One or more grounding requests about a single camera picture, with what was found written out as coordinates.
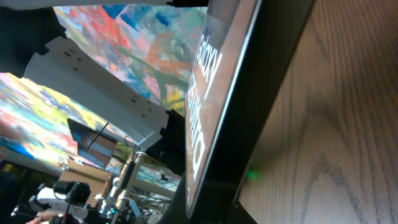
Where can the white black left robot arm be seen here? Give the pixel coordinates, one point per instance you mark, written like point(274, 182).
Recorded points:
point(95, 61)

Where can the colourful abstract painting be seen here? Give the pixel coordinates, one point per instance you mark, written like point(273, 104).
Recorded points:
point(149, 48)

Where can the background robot equipment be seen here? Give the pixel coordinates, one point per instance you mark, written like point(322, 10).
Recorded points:
point(140, 194)

